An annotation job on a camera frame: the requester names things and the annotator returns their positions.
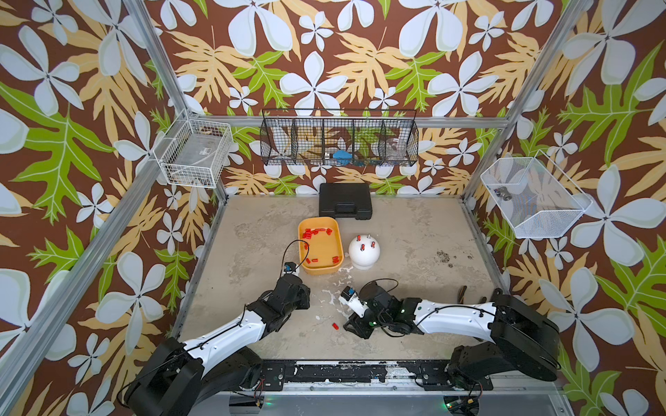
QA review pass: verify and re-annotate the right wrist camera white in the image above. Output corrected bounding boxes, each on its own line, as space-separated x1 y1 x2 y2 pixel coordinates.
338 286 369 318

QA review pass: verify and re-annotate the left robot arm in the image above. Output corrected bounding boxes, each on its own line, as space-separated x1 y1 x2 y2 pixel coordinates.
116 273 310 415

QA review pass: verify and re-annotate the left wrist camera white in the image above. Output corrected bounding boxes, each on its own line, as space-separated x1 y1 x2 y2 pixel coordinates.
282 262 299 277

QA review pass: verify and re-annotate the yellow plastic tray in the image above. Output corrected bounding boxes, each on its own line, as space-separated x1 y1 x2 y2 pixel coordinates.
298 217 344 276

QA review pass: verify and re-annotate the white wire basket left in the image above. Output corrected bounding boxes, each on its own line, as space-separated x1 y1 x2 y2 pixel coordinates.
154 117 234 189

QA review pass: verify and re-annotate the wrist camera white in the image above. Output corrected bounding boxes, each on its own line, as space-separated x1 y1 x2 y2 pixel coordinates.
282 262 299 277
338 286 369 318

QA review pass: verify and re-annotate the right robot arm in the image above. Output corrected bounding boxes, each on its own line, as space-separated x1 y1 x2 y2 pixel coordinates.
339 283 561 388

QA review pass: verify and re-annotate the white sphere with screws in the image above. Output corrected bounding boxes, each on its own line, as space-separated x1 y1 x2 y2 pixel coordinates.
348 235 381 270

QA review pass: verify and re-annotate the black wire wall basket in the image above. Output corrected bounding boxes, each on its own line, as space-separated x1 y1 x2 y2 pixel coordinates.
258 109 420 167

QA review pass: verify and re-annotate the white mesh basket right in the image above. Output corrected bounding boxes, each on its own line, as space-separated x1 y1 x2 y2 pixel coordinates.
480 151 593 239

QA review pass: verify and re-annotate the black plastic tool case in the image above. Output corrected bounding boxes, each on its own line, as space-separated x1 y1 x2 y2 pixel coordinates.
318 183 373 220

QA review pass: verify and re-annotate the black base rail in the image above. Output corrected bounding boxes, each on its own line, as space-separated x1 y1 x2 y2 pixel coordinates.
243 360 494 393

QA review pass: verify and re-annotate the red sleeve pile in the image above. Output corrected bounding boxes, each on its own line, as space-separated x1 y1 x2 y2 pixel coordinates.
301 228 343 267

